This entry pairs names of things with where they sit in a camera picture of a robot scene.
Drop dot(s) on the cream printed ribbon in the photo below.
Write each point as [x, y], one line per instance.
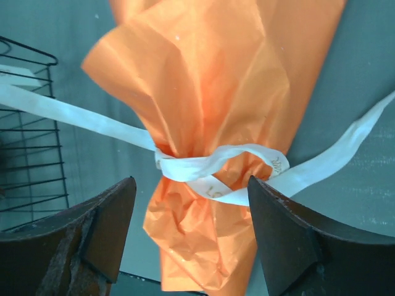
[198, 172]

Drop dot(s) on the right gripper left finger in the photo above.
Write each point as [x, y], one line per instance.
[75, 252]

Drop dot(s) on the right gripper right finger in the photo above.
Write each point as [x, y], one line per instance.
[303, 252]

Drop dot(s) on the black wire dish rack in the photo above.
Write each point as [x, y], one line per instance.
[32, 168]

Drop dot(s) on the orange paper flower bouquet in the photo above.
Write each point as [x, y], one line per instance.
[204, 74]

